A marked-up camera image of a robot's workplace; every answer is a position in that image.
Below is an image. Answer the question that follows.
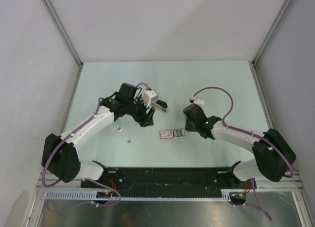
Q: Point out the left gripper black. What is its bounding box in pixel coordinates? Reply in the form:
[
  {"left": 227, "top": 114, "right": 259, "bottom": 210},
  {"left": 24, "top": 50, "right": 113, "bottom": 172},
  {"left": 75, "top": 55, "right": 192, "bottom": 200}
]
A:
[{"left": 126, "top": 95, "right": 156, "bottom": 127}]

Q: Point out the beige black stapler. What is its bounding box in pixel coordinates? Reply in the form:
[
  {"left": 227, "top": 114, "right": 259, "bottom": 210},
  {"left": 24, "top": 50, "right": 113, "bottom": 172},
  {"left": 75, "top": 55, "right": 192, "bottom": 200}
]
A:
[{"left": 153, "top": 99, "right": 169, "bottom": 113}]

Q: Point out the red white staple box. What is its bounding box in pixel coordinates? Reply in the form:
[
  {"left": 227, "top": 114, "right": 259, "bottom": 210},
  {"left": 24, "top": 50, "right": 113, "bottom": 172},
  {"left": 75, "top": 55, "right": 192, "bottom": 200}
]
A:
[{"left": 159, "top": 129, "right": 185, "bottom": 140}]

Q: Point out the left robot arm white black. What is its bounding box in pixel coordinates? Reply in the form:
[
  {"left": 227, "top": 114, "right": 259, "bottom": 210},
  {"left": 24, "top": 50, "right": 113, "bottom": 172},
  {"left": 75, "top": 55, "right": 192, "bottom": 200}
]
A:
[{"left": 41, "top": 83, "right": 158, "bottom": 188}]

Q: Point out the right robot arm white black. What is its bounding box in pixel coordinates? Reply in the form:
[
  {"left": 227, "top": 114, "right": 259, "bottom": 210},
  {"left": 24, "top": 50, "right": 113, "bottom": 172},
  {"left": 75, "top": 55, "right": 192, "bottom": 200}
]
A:
[{"left": 183, "top": 103, "right": 296, "bottom": 188}]

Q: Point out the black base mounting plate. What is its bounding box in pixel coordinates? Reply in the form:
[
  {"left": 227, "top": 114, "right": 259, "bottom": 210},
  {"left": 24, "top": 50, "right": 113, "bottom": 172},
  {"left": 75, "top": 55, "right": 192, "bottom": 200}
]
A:
[{"left": 81, "top": 167, "right": 252, "bottom": 198}]

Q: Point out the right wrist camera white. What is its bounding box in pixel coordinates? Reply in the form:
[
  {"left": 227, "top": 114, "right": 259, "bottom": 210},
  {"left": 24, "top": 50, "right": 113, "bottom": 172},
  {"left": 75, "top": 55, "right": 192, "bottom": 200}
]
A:
[{"left": 189, "top": 96, "right": 205, "bottom": 110}]

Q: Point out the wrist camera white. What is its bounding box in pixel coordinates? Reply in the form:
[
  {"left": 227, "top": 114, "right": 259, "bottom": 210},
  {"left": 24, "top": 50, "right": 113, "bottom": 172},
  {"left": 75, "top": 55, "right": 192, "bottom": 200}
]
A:
[
  {"left": 189, "top": 96, "right": 205, "bottom": 110},
  {"left": 141, "top": 89, "right": 158, "bottom": 108}
]

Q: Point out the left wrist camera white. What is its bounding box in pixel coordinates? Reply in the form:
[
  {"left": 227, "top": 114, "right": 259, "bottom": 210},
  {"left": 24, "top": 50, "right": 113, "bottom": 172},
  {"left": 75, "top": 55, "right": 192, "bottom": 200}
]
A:
[{"left": 141, "top": 89, "right": 158, "bottom": 108}]

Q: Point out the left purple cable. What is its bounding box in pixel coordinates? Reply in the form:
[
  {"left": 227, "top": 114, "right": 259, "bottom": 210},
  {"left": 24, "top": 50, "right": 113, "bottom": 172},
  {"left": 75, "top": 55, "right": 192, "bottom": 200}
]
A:
[{"left": 41, "top": 82, "right": 122, "bottom": 209}]

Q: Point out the white slotted cable duct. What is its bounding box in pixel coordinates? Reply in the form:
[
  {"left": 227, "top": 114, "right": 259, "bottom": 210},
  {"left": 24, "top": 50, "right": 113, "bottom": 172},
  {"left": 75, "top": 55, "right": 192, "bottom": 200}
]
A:
[{"left": 44, "top": 189, "right": 234, "bottom": 202}]

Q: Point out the aluminium frame rail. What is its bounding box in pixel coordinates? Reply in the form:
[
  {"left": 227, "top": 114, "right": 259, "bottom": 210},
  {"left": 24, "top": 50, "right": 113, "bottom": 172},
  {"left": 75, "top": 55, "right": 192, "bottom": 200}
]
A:
[{"left": 36, "top": 171, "right": 301, "bottom": 190}]

